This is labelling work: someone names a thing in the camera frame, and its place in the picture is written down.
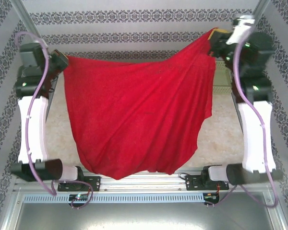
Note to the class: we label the red t-shirt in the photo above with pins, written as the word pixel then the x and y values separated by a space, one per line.
pixel 134 107

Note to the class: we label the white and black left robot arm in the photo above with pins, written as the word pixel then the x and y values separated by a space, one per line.
pixel 32 129

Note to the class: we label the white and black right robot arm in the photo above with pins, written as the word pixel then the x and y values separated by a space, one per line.
pixel 256 134

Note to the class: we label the pale yellow-green plastic basket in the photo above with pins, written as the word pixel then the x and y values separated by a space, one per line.
pixel 222 81

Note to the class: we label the grey metal sheet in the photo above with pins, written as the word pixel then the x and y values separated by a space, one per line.
pixel 144 218

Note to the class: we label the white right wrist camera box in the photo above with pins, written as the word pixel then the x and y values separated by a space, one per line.
pixel 240 28

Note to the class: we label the aluminium frame post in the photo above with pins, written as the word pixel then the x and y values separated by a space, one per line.
pixel 260 8
pixel 28 24

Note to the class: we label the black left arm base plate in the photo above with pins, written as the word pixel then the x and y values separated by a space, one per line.
pixel 96 183

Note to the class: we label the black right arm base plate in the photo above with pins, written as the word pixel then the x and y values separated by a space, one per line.
pixel 192 182

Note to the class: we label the aluminium mounting rail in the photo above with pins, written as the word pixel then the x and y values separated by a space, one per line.
pixel 144 183

